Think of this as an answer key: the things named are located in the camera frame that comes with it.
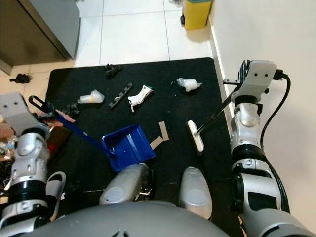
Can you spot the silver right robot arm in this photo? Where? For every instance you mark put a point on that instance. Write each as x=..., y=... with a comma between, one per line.
x=244, y=128

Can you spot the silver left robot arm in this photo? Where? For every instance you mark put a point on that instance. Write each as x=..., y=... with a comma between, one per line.
x=29, y=153

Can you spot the large black floor mat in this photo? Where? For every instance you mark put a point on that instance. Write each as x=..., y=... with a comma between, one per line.
x=170, y=106

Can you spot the small black crumpled scrap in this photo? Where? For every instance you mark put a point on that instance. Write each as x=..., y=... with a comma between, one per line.
x=20, y=78
x=112, y=70

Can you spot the cardboard box of rubbish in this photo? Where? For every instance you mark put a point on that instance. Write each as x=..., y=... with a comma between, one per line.
x=7, y=148

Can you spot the crumpled white plastic wrapper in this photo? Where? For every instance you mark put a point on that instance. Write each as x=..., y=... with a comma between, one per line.
x=188, y=85

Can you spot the black toothed plastic strip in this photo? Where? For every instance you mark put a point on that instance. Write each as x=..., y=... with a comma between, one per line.
x=121, y=95

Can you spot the dark brown cabinet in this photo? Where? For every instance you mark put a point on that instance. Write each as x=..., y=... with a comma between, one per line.
x=29, y=34

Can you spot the yellow bin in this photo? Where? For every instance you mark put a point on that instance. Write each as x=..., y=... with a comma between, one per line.
x=196, y=15

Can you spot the squeezed white tube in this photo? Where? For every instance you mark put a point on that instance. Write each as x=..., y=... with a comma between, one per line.
x=139, y=97

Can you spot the folded brown cardboard strip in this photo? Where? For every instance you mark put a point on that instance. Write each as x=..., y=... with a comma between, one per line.
x=164, y=131

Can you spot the silver robot left leg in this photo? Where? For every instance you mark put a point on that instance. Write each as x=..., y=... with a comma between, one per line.
x=123, y=187

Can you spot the silver robot leg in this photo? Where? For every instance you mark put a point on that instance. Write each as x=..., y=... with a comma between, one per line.
x=195, y=192
x=123, y=187

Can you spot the silver robot right leg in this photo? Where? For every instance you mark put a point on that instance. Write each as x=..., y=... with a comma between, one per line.
x=195, y=192

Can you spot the grey robot torso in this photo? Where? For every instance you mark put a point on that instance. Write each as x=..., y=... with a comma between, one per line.
x=158, y=222

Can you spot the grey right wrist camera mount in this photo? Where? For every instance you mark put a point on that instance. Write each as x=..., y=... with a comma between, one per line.
x=261, y=74

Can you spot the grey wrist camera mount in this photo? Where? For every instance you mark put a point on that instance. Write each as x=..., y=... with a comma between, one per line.
x=15, y=108
x=261, y=74

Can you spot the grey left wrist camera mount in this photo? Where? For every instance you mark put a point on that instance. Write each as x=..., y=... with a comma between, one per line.
x=15, y=108

